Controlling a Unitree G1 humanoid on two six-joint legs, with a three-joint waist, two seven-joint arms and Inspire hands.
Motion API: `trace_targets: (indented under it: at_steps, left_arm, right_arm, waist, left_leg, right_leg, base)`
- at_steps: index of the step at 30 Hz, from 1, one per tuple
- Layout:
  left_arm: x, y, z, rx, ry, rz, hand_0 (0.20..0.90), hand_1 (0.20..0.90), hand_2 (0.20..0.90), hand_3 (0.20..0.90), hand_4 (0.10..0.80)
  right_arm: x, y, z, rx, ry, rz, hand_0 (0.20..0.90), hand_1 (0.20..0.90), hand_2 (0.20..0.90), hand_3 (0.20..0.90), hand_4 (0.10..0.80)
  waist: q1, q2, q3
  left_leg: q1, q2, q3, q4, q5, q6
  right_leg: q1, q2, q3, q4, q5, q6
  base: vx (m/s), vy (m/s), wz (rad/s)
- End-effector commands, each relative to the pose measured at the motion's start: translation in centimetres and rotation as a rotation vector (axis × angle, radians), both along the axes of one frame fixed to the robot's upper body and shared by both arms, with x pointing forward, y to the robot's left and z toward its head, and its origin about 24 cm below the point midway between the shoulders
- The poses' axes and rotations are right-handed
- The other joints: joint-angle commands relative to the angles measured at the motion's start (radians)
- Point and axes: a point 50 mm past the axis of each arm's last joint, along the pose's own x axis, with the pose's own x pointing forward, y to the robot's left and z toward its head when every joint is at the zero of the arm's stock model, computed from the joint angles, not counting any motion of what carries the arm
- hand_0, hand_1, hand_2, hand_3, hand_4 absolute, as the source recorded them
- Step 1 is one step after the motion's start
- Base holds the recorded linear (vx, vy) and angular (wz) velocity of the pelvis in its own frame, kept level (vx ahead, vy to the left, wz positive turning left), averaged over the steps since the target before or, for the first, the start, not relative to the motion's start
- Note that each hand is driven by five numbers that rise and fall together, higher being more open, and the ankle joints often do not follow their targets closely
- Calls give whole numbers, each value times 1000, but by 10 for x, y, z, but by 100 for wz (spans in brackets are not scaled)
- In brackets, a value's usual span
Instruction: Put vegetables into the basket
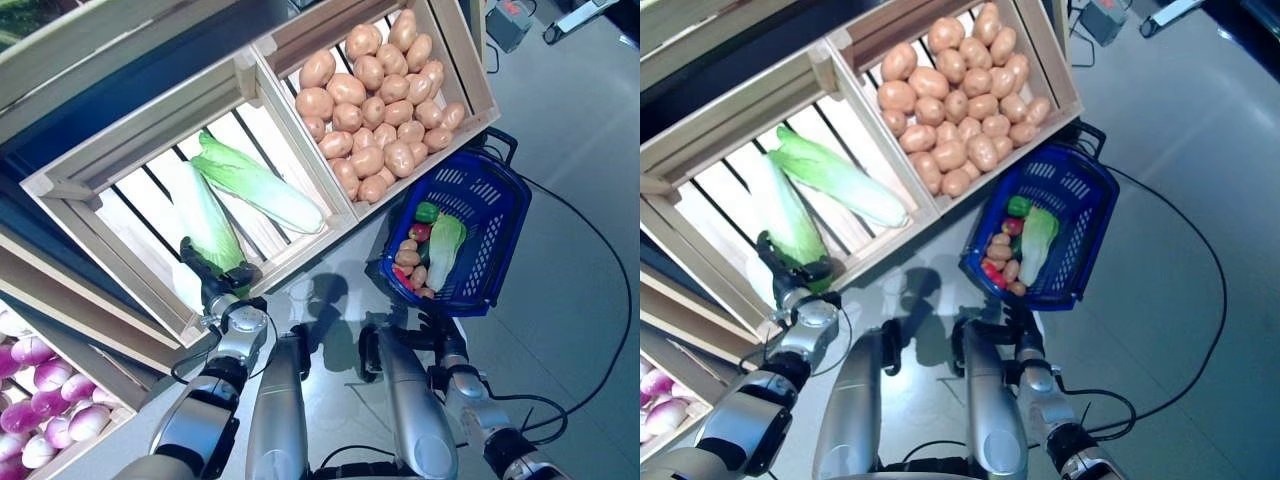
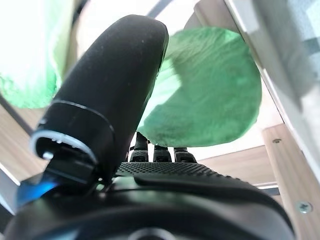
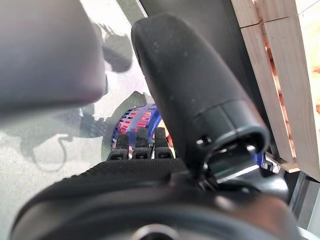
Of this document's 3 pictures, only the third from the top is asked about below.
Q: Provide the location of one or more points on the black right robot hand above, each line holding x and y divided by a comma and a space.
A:
175, 75

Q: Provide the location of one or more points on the blue plastic shopping basket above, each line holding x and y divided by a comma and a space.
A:
135, 112

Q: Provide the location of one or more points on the wooden potato crate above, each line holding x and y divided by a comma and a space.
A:
287, 75

